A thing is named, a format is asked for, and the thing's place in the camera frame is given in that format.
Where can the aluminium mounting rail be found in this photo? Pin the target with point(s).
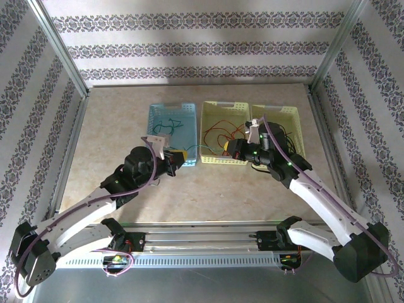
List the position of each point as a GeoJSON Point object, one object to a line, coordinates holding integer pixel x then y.
{"type": "Point", "coordinates": [202, 238]}

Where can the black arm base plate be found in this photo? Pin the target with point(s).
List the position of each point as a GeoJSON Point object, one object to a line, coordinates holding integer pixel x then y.
{"type": "Point", "coordinates": [266, 241]}
{"type": "Point", "coordinates": [139, 241]}

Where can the grey metal sheet panel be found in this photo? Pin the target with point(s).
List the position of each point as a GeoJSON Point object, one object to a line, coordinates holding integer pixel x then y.
{"type": "Point", "coordinates": [202, 287]}

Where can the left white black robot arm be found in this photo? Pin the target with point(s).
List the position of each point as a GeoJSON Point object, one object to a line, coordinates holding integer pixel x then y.
{"type": "Point", "coordinates": [75, 217]}

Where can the small controller circuit board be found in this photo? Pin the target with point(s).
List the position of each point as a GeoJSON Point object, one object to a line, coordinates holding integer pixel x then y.
{"type": "Point", "coordinates": [289, 259]}
{"type": "Point", "coordinates": [116, 259]}

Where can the blue perforated plastic basket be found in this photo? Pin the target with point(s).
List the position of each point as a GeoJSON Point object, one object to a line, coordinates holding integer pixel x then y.
{"type": "Point", "coordinates": [183, 139]}

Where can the aluminium frame post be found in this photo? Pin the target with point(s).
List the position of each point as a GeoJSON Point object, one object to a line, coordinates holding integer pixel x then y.
{"type": "Point", "coordinates": [339, 41]}
{"type": "Point", "coordinates": [60, 50]}

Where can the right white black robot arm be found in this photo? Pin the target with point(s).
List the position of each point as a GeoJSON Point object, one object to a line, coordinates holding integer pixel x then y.
{"type": "Point", "coordinates": [331, 205]}

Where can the yellow perforated plastic basket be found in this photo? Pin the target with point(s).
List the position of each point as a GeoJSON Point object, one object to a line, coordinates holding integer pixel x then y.
{"type": "Point", "coordinates": [221, 110]}
{"type": "Point", "coordinates": [290, 113]}

